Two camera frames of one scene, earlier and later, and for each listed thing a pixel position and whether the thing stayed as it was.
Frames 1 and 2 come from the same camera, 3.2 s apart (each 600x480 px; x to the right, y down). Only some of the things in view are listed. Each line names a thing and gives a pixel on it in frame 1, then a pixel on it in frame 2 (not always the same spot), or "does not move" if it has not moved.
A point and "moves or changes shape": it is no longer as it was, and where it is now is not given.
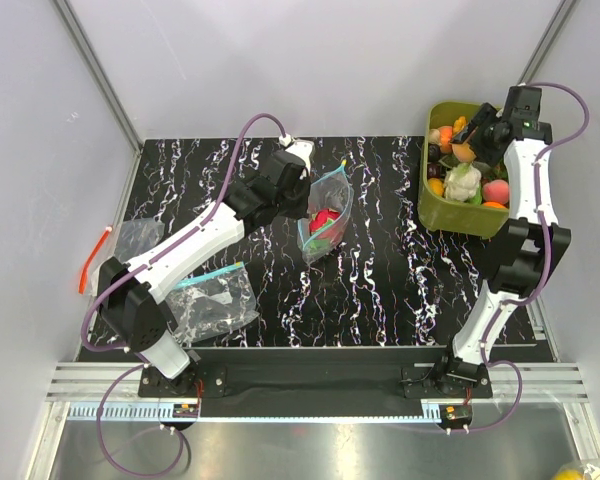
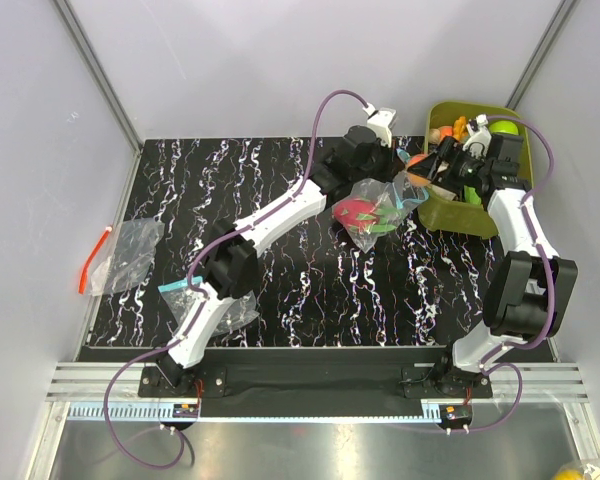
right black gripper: [484, 115] -> [450, 153]
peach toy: [463, 152] moves or changes shape
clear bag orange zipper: [127, 238] does not move
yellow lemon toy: [569, 474] does not move
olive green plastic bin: [453, 216] does not move
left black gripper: [301, 211] -> [390, 165]
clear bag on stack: [212, 303] does not move
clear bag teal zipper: [330, 204] -> [371, 207]
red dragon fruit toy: [325, 226] -> [363, 215]
